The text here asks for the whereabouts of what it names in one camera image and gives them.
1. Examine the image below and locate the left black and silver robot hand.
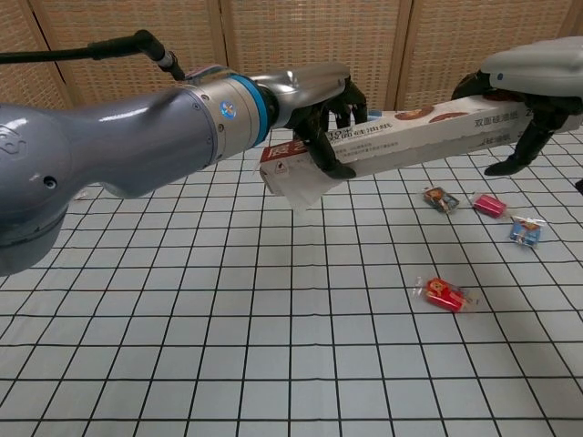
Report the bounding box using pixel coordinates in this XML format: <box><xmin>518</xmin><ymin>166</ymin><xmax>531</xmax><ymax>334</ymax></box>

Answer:
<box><xmin>254</xmin><ymin>63</ymin><xmax>368</xmax><ymax>179</ymax></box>

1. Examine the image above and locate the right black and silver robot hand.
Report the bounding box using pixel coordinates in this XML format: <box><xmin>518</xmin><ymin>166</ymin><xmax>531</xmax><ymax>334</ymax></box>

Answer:
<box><xmin>450</xmin><ymin>36</ymin><xmax>583</xmax><ymax>192</ymax></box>

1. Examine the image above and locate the long red and white box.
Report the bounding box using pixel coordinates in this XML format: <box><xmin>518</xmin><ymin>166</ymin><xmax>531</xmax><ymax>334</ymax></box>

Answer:
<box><xmin>258</xmin><ymin>96</ymin><xmax>583</xmax><ymax>213</ymax></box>

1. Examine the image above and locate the woven bamboo screen panel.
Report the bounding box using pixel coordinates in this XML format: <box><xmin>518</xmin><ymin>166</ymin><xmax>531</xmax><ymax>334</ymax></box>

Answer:
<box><xmin>31</xmin><ymin>0</ymin><xmax>231</xmax><ymax>108</ymax></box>
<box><xmin>0</xmin><ymin>0</ymin><xmax>69</xmax><ymax>110</ymax></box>
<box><xmin>225</xmin><ymin>0</ymin><xmax>414</xmax><ymax>115</ymax></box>
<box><xmin>395</xmin><ymin>0</ymin><xmax>583</xmax><ymax>110</ymax></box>

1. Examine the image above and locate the pink wrapped candy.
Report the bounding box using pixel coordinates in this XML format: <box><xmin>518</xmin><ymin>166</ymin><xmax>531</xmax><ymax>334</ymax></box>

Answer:
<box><xmin>471</xmin><ymin>191</ymin><xmax>509</xmax><ymax>220</ymax></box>

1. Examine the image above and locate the dark wrapped candy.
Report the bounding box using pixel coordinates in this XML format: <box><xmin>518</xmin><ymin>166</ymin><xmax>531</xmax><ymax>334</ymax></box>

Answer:
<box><xmin>421</xmin><ymin>185</ymin><xmax>461</xmax><ymax>214</ymax></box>

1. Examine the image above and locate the blue wrapped candy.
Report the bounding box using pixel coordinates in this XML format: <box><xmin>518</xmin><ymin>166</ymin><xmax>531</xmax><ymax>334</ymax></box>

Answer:
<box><xmin>507</xmin><ymin>216</ymin><xmax>547</xmax><ymax>249</ymax></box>

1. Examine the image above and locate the red wrapped candy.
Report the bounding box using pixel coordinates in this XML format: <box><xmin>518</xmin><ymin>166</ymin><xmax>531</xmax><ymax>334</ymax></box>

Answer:
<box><xmin>412</xmin><ymin>276</ymin><xmax>480</xmax><ymax>315</ymax></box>

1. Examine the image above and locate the blue grid tablecloth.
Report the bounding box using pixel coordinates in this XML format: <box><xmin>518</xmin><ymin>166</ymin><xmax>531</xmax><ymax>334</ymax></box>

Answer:
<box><xmin>0</xmin><ymin>108</ymin><xmax>583</xmax><ymax>437</ymax></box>

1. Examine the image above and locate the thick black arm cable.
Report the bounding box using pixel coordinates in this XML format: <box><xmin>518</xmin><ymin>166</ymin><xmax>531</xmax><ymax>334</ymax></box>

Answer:
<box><xmin>0</xmin><ymin>29</ymin><xmax>187</xmax><ymax>82</ymax></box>

